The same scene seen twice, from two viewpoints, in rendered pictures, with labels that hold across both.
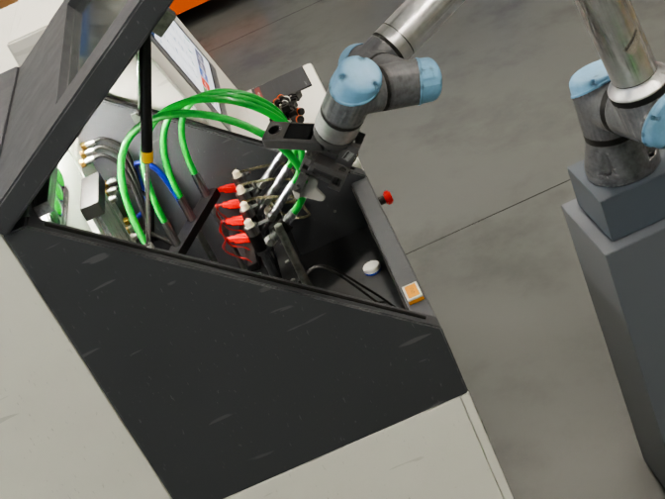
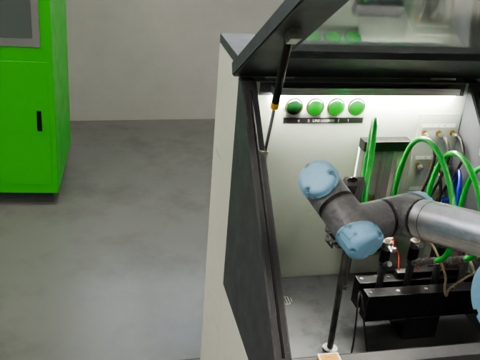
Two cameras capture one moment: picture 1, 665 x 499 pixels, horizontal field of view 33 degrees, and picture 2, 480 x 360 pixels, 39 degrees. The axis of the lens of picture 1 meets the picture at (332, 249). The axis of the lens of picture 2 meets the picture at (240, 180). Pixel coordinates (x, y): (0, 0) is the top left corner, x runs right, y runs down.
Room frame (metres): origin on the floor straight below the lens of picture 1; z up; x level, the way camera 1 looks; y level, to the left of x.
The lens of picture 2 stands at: (1.17, -1.21, 1.96)
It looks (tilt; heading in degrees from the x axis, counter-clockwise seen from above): 25 degrees down; 74
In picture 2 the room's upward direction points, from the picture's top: 5 degrees clockwise
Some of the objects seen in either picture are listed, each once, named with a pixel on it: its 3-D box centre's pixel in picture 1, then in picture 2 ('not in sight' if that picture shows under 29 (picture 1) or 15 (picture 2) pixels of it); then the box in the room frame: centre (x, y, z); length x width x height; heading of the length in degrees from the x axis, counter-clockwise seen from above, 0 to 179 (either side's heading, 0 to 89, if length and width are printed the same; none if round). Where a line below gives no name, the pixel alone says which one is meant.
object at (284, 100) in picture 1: (286, 108); not in sight; (2.70, -0.04, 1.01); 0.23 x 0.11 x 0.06; 178
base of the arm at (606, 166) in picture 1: (617, 146); not in sight; (1.93, -0.61, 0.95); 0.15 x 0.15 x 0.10
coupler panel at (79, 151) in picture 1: (108, 190); (432, 165); (2.22, 0.38, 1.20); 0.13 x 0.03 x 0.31; 178
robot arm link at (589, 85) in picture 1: (605, 96); not in sight; (1.92, -0.61, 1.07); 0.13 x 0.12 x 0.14; 16
